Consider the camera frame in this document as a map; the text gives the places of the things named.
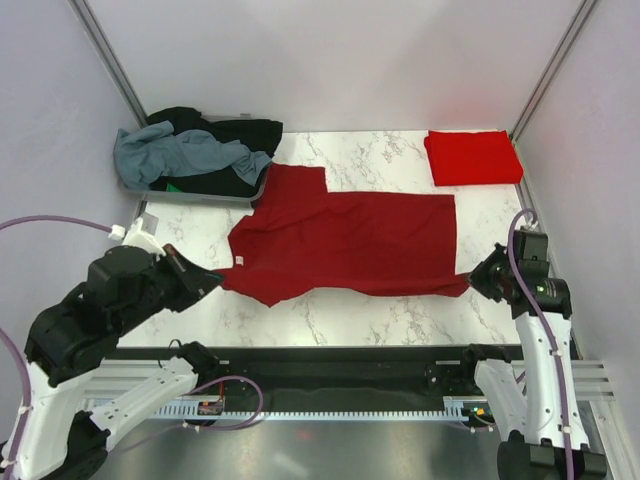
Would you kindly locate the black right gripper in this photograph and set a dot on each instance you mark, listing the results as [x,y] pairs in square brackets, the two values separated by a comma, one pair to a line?
[477,275]

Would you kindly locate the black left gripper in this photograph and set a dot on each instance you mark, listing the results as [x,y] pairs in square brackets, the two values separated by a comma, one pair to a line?
[209,279]

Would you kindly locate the dark red t shirt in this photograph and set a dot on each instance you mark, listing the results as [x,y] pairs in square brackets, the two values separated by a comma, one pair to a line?
[301,237]

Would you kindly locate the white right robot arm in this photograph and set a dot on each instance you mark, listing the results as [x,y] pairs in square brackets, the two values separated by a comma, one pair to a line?
[542,435]

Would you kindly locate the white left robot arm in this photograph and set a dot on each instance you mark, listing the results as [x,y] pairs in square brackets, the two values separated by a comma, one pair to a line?
[67,343]

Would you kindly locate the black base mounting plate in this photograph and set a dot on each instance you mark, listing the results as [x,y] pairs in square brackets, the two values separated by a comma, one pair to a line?
[352,376]

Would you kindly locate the green garment in bin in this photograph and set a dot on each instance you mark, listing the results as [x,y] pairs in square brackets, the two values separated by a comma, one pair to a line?
[172,188]

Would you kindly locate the grey plastic laundry bin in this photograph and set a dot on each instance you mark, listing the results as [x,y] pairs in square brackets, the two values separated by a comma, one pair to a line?
[225,185]

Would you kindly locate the folded bright red t shirt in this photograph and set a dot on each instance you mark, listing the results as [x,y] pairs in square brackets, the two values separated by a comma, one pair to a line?
[472,158]

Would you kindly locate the blue grey t shirt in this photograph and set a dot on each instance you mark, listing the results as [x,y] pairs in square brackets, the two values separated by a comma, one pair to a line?
[156,151]

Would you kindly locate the white slotted cable duct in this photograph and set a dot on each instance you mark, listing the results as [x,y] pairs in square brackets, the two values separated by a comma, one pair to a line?
[445,409]

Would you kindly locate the right corner aluminium post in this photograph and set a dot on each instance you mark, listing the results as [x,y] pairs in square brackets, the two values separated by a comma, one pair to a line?
[562,51]

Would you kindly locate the corner aluminium post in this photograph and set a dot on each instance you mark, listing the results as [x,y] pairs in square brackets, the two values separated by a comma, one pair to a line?
[562,51]
[98,37]

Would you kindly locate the left corner aluminium post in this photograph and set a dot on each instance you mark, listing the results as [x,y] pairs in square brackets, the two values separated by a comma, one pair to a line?
[98,37]

